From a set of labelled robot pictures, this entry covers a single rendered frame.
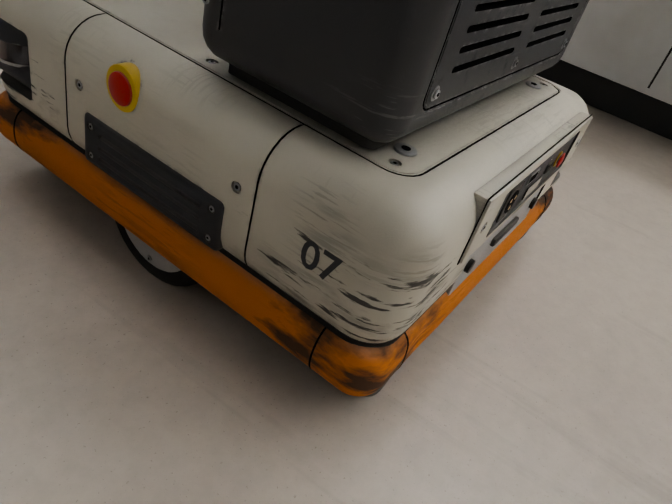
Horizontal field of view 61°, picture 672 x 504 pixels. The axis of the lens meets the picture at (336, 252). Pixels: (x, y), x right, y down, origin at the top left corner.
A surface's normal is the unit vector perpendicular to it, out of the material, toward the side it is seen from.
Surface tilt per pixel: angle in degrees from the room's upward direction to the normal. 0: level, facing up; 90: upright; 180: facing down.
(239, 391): 0
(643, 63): 90
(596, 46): 90
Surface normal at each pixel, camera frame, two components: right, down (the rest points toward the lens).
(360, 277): -0.49, 0.43
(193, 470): 0.24, -0.77
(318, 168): -0.18, -0.36
